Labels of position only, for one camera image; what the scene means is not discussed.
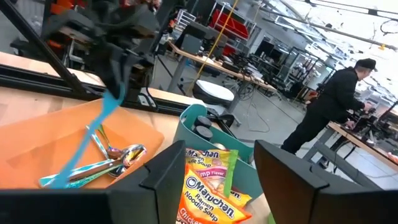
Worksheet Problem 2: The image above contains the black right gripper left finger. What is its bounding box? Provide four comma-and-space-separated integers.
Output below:
0, 140, 187, 224

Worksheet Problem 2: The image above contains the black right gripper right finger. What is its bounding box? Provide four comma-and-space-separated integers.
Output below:
254, 139, 398, 224

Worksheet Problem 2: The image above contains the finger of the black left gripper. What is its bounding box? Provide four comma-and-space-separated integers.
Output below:
98, 51, 127, 101
126, 62, 149, 102

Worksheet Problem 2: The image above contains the teal plastic spoon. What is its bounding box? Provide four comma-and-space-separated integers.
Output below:
49, 85, 127, 190

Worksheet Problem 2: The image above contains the small purple spoon gold handle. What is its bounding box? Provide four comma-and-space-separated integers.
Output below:
98, 124, 124, 160

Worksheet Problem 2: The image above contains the silver spoon light blue handle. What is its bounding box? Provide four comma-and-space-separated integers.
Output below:
85, 125, 111, 160
38, 144, 147, 189

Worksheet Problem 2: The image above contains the chicken ramen pack orange edge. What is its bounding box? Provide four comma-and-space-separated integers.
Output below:
176, 164, 253, 224

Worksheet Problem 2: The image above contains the teal plastic basket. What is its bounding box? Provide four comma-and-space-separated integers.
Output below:
172, 104, 264, 200

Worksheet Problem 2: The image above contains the yellow ramen noodle pack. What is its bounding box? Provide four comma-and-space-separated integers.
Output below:
229, 187, 252, 208

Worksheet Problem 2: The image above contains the black lid purple label jar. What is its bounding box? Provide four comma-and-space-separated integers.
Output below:
193, 115, 213, 129

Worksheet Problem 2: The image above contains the shrimp ramen pack green edge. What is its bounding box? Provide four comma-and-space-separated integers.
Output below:
185, 148, 239, 198

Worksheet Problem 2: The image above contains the black lid orange label jar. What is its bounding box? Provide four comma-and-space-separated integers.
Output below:
192, 125, 214, 142

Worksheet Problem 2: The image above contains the orange translucent plastic bin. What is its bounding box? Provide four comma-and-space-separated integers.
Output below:
0, 98, 165, 190

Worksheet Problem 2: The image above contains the wood-top grey-leg desk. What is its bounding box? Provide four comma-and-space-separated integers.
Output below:
303, 120, 398, 189

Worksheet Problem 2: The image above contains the long wood-top workbench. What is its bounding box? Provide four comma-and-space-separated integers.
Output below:
167, 40, 278, 113

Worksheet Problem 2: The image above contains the person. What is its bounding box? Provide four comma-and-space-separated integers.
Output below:
281, 58, 379, 156

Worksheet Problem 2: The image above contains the shelf with red bins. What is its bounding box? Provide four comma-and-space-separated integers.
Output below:
208, 1, 258, 57

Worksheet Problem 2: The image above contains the yellow cable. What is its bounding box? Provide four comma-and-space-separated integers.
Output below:
185, 0, 240, 96

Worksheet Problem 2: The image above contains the thin black floor cable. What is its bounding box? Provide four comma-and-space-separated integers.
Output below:
244, 86, 272, 134

